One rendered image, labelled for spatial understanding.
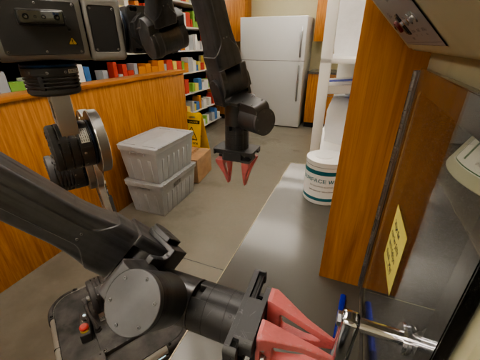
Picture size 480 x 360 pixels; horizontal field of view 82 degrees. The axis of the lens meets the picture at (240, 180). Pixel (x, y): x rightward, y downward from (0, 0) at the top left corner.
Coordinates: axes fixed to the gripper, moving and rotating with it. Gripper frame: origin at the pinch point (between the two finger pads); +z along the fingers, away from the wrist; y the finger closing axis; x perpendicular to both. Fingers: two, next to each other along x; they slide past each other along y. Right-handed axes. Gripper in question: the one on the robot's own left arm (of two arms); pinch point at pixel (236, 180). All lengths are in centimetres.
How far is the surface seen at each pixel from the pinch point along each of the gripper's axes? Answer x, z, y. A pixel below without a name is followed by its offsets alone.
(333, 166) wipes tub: 22.9, 1.5, 22.1
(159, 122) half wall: 177, 43, -162
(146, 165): 109, 60, -128
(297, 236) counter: 3.6, 15.9, 16.5
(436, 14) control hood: -39, -33, 28
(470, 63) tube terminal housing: -30, -30, 33
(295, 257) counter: -4.8, 15.9, 17.7
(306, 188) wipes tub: 24.7, 11.4, 15.0
